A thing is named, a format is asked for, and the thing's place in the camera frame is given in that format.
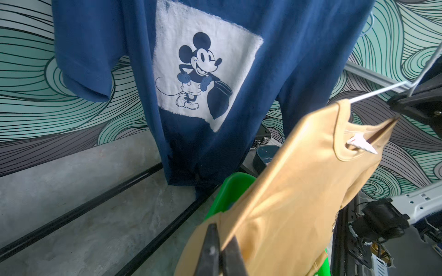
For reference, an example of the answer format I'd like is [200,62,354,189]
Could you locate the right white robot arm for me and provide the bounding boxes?
[351,58,442,243]

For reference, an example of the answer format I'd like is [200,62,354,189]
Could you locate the black clothes rack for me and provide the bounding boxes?
[0,161,222,276]

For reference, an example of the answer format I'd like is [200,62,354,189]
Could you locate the dark navy t-shirt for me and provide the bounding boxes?
[52,1,374,193]

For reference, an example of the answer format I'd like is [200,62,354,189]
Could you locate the white wire hanger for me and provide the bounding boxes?
[344,44,442,104]

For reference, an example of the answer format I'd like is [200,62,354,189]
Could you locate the green plastic basket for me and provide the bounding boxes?
[199,172,334,276]

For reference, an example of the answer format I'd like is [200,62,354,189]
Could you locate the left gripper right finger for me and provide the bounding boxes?
[222,236,248,276]

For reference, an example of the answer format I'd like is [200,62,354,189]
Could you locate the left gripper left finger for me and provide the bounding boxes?
[194,224,220,276]

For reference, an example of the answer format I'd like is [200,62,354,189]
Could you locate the black case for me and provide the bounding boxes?
[250,124,272,150]

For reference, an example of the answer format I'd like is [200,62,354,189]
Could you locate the tan yellow t-shirt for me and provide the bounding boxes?
[175,100,398,276]

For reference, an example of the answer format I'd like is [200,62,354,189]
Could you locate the aluminium wall rail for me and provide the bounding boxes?
[344,61,412,93]

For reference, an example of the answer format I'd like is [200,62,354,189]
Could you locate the light blue wire hanger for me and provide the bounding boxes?
[360,11,375,37]

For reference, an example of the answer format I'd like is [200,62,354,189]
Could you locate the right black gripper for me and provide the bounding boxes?
[387,58,442,137]

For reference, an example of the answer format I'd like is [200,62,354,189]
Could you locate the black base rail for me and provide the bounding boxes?
[329,193,381,276]

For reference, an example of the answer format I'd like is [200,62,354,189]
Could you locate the dark teal plastic bin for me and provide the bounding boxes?
[252,145,280,174]

